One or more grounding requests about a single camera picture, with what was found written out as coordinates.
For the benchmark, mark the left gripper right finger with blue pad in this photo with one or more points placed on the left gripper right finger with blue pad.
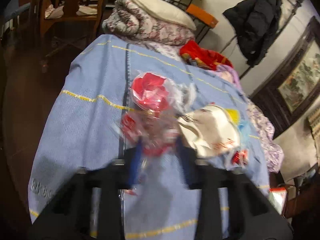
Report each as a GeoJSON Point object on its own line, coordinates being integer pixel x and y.
{"type": "Point", "coordinates": [187, 157]}

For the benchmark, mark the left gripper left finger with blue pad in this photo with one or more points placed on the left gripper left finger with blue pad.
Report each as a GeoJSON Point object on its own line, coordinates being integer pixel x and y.
{"type": "Point", "coordinates": [132, 158]}

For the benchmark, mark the white paper bag trash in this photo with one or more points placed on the white paper bag trash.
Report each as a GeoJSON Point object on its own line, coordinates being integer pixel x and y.
{"type": "Point", "coordinates": [214, 131]}

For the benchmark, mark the clear bag with red trash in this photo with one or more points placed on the clear bag with red trash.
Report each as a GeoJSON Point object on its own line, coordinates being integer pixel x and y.
{"type": "Point", "coordinates": [156, 102]}

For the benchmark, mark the purple floral quilt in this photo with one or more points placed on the purple floral quilt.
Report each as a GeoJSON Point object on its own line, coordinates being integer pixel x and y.
{"type": "Point", "coordinates": [273, 152]}

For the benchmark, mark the lilac garment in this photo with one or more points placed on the lilac garment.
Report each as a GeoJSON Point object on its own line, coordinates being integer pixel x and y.
{"type": "Point", "coordinates": [227, 73]}

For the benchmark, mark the red patterned cloth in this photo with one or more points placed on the red patterned cloth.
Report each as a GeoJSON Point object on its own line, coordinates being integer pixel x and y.
{"type": "Point", "coordinates": [192, 53]}

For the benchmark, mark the dark framed landscape painting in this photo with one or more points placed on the dark framed landscape painting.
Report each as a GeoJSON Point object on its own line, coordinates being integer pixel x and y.
{"type": "Point", "coordinates": [292, 88]}

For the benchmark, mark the orange box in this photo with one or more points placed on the orange box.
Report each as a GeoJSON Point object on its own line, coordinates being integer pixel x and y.
{"type": "Point", "coordinates": [202, 15]}

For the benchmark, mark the white pillow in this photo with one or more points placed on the white pillow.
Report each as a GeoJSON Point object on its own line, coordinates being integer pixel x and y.
{"type": "Point", "coordinates": [167, 12]}

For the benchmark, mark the red floral folded quilt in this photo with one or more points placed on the red floral folded quilt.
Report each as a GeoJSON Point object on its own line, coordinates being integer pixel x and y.
{"type": "Point", "coordinates": [130, 20]}

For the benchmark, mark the black hanging jacket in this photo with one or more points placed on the black hanging jacket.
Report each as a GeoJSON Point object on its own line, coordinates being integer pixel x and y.
{"type": "Point", "coordinates": [256, 23]}

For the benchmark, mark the wooden chair by bed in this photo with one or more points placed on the wooden chair by bed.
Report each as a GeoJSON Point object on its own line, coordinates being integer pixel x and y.
{"type": "Point", "coordinates": [55, 11]}

